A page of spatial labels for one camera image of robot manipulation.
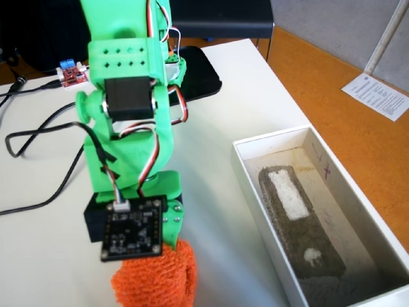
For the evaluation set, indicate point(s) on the white metal pole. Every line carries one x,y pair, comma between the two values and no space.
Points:
385,35

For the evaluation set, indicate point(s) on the white printed paper sheet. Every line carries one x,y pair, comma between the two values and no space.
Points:
377,96

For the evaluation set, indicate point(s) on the green 3D-printed robot arm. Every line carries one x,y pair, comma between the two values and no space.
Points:
128,54

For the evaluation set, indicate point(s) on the black bag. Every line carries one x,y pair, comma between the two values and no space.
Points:
38,35

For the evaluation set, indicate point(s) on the orange fluffy cloth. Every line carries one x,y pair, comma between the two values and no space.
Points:
159,281

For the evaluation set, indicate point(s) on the red controller circuit board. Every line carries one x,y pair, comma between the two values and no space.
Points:
72,76

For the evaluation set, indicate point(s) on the green gripper, black servo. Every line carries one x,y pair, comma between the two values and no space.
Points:
174,224

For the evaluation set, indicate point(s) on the grey foam insert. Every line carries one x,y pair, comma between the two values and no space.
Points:
303,236

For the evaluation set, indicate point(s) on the black camera circuit board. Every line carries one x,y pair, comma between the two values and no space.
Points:
134,228

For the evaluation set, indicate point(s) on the black chair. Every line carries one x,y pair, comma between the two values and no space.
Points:
223,16

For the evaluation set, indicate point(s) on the white cardboard box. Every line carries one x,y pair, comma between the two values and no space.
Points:
255,192

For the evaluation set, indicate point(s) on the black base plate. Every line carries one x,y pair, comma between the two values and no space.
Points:
201,73

